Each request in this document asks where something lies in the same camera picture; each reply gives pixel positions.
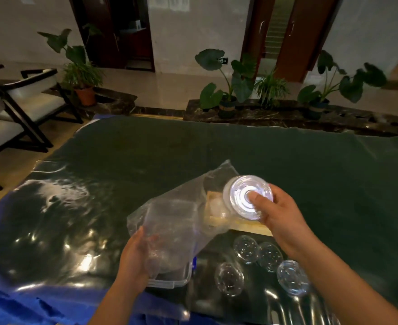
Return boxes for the person's left hand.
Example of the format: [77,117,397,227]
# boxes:
[117,226,160,292]

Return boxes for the person's right hand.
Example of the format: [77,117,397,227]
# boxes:
[248,184,318,258]

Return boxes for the clear plastic bag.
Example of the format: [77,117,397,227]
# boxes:
[127,160,240,278]

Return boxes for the person's right forearm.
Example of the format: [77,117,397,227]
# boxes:
[286,233,398,325]

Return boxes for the person's left forearm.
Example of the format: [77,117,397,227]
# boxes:
[88,281,149,325]

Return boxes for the light wooden tray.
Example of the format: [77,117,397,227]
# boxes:
[204,190,274,237]

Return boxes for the clear plastic storage box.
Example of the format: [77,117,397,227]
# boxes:
[147,257,196,289]

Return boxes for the dark green tablecloth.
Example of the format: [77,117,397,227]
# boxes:
[0,115,398,325]

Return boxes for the dark round plant pot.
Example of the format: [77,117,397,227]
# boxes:
[218,97,237,119]

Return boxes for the clear plastic table cover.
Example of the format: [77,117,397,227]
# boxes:
[0,159,398,325]

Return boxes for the dark blue plant pot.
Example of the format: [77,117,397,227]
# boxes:
[306,99,330,121]

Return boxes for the green spider plant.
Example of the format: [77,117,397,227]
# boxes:
[253,68,290,109]

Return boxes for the large-leaf green plant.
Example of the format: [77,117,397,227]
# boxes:
[194,49,258,110]

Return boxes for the long dark stone ledge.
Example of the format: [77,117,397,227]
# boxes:
[183,99,398,138]

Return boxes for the short dark stone ledge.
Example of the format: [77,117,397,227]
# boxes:
[50,85,138,116]

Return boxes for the broad-leaf green plant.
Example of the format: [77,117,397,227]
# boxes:
[297,50,388,106]

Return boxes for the terracotta plant pot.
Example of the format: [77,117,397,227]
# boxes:
[74,86,97,107]

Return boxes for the wide reddish brown door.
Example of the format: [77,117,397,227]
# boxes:
[274,0,340,83]

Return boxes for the narrow reddish brown door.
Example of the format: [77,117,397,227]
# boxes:
[241,0,271,70]

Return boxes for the large-leaf plant with grass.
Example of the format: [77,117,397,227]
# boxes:
[37,23,105,90]

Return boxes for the white wall notice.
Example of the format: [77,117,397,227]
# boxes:
[147,0,190,12]

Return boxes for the dark brown door frame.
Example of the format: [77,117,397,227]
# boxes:
[68,0,156,73]

